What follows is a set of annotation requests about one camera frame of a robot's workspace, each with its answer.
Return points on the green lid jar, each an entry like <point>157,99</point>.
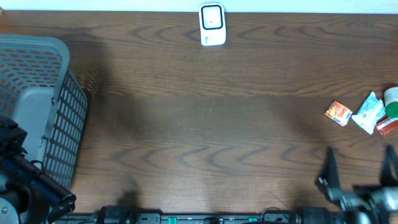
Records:
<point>391,102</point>

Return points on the teal wipes packet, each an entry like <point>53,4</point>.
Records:
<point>371,111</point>

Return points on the orange small box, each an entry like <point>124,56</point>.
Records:
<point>339,113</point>

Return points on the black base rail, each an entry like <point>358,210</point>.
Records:
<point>202,218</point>

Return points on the grey plastic basket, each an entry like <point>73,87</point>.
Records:
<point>42,95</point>

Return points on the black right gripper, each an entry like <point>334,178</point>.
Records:
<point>360,201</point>

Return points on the red candy bar wrapper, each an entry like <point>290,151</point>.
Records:
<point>386,126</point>

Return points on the white barcode scanner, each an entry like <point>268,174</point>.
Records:
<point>212,24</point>

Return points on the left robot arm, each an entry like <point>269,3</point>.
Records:
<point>29,195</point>

